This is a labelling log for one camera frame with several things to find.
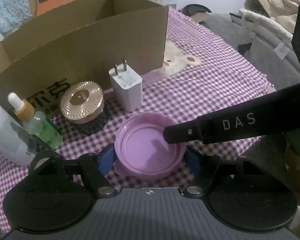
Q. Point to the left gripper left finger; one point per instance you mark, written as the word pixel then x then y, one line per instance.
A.
pixel 94 168

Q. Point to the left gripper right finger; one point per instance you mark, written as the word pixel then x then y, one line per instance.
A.
pixel 204 169

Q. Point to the purple plastic lid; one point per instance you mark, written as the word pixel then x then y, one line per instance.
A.
pixel 141 149

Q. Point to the gold lid black jar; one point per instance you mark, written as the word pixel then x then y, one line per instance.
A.
pixel 83 105

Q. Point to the green dropper bottle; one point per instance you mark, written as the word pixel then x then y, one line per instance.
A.
pixel 36 122

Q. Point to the white power adapter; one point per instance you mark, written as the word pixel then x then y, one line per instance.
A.
pixel 127 85

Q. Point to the white cylindrical bottle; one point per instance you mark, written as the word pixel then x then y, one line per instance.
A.
pixel 16 144

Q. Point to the grey quilted blanket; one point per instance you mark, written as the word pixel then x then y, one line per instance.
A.
pixel 257 45

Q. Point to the purple checkered bedsheet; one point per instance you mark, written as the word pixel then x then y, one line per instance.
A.
pixel 223 79

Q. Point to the beige fur-lined coat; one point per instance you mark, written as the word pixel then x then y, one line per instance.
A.
pixel 278 16

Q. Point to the brown cardboard box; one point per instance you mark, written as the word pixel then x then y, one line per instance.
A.
pixel 80 41

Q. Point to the black item on cardboard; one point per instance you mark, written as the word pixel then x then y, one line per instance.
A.
pixel 197 12

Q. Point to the blue patterned wall cloth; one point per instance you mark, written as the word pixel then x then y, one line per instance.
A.
pixel 13 14

